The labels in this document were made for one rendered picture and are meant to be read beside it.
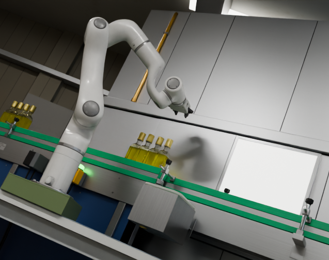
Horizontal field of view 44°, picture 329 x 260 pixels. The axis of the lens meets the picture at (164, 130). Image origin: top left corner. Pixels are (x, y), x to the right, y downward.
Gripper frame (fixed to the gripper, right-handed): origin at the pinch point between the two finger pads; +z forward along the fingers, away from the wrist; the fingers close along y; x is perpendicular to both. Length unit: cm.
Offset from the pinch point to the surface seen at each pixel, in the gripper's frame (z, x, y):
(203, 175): 8.7, 26.1, -21.7
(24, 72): 216, -76, 274
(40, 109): 196, -33, 213
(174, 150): 13.7, 17.0, -1.3
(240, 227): -17, 49, -49
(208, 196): -10, 39, -31
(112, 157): -7.2, 37.2, 21.6
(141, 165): -11.4, 37.1, 4.4
